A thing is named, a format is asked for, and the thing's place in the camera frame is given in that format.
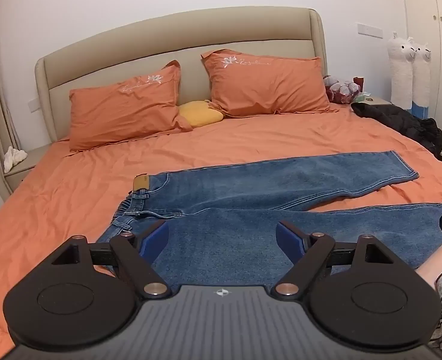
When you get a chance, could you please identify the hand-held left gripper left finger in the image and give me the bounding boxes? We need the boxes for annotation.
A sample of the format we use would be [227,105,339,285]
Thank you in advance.
[51,220,169,299]

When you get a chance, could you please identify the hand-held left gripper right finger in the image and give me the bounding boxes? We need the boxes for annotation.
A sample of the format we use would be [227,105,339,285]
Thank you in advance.
[270,220,395,298]

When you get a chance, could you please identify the blue denim pants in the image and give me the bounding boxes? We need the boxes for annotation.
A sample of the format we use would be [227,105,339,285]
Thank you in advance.
[95,150,442,289]

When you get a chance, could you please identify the person's leg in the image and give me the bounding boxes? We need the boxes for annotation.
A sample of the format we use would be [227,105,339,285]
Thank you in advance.
[417,238,442,294]

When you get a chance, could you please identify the bed with orange sheet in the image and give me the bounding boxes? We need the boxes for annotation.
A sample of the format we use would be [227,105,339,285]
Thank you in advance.
[0,103,442,353]

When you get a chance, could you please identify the black jacket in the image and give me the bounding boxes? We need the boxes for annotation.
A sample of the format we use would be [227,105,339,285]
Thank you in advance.
[351,102,442,160]

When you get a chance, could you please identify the orange embroidered pillow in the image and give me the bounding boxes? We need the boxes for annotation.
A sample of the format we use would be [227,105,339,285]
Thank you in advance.
[200,49,340,118]
[68,60,194,153]

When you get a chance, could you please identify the yellow cushion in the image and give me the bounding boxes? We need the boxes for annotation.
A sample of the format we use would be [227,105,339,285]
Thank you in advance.
[178,99,225,128]

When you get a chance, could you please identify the beige nightstand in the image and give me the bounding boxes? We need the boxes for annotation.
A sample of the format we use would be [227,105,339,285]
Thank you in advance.
[3,144,53,196]
[350,95,392,108]

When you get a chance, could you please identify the white alpaca plush toy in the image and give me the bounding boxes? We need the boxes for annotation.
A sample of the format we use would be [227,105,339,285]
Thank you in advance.
[388,32,419,110]
[412,39,432,118]

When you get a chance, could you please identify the white crumpled cloth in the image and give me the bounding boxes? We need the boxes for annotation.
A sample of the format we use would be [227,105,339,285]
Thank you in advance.
[3,147,28,175]

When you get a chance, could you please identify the beige padded headboard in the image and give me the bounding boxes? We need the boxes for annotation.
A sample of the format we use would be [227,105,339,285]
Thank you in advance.
[34,6,332,144]

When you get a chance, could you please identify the white wardrobe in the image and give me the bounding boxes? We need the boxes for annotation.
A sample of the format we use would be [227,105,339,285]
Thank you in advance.
[398,0,442,151]

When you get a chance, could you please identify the white wall switch panel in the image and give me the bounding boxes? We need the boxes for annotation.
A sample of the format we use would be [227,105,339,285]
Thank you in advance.
[357,23,383,38]

